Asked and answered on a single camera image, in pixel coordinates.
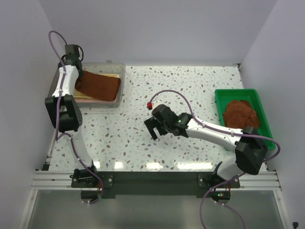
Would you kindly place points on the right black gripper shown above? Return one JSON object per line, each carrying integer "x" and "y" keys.
{"x": 151, "y": 123}

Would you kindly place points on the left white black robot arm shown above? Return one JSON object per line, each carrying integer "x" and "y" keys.
{"x": 66, "y": 117}

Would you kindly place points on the brown microfibre towel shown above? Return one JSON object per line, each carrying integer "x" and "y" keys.
{"x": 97, "y": 87}

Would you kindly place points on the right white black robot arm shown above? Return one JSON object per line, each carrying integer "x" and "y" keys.
{"x": 247, "y": 145}

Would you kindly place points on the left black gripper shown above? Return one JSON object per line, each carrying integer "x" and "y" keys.
{"x": 81, "y": 74}

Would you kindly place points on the green plastic tray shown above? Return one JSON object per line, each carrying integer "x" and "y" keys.
{"x": 224, "y": 96}

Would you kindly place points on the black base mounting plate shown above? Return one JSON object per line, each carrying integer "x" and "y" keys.
{"x": 111, "y": 184}

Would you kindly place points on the yellow white striped towel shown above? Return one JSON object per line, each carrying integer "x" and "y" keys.
{"x": 95, "y": 95}

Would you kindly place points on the clear grey plastic bin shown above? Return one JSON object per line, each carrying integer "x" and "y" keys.
{"x": 100, "y": 81}

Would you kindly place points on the aluminium rail frame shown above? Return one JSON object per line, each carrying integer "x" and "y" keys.
{"x": 54, "y": 204}

